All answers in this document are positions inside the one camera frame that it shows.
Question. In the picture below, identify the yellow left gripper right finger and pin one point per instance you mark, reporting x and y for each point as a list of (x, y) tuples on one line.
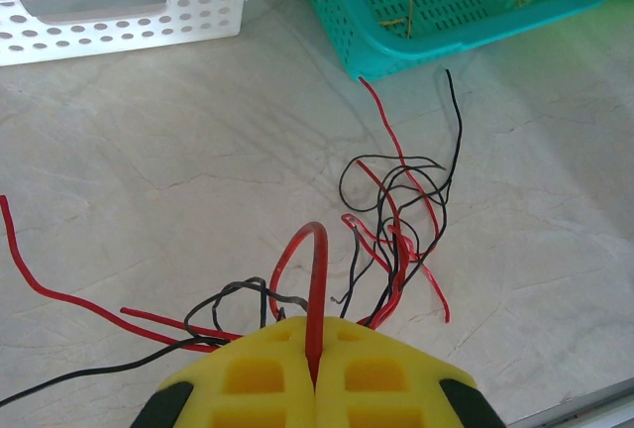
[(381, 378)]

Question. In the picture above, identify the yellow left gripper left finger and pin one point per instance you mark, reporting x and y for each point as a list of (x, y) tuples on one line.
[(257, 378)]

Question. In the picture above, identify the teal plastic basket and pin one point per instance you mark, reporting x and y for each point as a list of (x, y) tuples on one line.
[(446, 27)]

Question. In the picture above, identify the white plastic basket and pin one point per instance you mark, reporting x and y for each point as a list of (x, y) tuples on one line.
[(124, 32)]

